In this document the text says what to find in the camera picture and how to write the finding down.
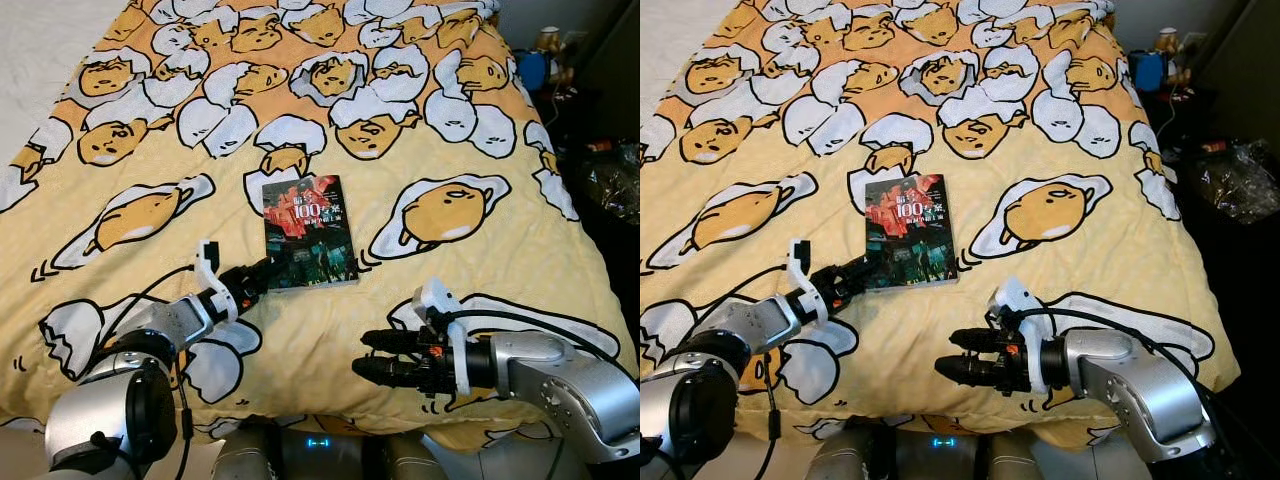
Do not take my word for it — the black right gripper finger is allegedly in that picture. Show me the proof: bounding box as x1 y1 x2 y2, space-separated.
360 327 426 356
948 327 1011 354
935 355 1011 389
352 357 426 391

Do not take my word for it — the dark cover book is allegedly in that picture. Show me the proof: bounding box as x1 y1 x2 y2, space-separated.
262 175 359 293
865 175 959 291

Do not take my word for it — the yellow egg print blanket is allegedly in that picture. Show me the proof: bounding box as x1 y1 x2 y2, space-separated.
0 0 641 451
640 0 1241 451

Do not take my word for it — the grey robot right leg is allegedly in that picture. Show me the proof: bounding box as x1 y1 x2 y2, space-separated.
362 435 441 480
975 435 1041 480

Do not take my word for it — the dark wooden nightstand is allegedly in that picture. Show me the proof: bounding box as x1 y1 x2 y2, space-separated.
1120 0 1280 401
500 0 641 331

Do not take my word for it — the clear plastic bag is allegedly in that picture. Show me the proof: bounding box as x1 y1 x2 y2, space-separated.
1185 138 1280 226
585 140 641 221

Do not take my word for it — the white quilted mattress cover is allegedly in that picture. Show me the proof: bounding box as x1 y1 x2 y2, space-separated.
640 0 741 81
0 0 131 166

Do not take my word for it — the blue container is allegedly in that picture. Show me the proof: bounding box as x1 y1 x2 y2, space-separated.
1132 50 1171 96
517 50 551 91

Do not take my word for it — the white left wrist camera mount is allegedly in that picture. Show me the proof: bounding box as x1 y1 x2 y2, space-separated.
195 240 241 323
788 238 831 326

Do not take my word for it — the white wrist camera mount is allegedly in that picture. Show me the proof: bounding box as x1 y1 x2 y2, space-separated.
412 278 473 396
990 278 1051 393
195 240 241 323
788 238 831 326

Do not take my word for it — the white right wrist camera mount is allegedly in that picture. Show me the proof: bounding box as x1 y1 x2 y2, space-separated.
990 278 1051 393
412 278 473 396

